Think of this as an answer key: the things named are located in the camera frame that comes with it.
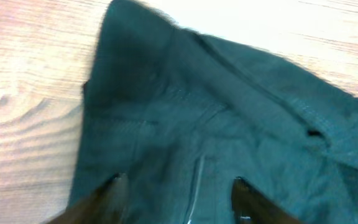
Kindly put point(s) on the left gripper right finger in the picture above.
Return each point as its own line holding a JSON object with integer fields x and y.
{"x": 250, "y": 206}

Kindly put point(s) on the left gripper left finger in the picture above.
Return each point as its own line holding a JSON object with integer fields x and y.
{"x": 106, "y": 205}

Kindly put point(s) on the black shorts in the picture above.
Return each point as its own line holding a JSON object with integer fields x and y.
{"x": 183, "y": 114}

